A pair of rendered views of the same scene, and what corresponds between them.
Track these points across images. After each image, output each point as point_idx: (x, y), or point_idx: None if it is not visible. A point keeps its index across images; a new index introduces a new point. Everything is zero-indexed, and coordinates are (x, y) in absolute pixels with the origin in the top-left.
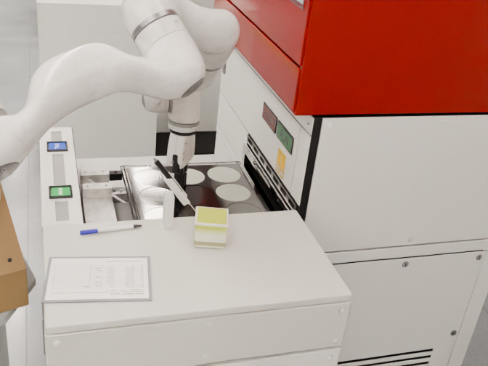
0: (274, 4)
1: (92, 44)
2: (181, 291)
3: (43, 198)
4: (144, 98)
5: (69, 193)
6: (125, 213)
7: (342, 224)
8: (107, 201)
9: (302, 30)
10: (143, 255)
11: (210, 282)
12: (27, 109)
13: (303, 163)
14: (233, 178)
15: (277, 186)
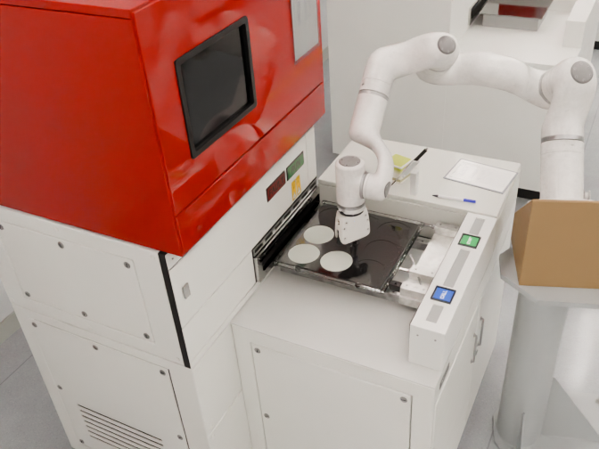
0: (290, 81)
1: (488, 53)
2: (440, 159)
3: (484, 240)
4: (391, 180)
5: (463, 236)
6: None
7: None
8: None
9: (320, 58)
10: (446, 180)
11: (422, 158)
12: (533, 68)
13: (313, 148)
14: (301, 247)
15: (299, 204)
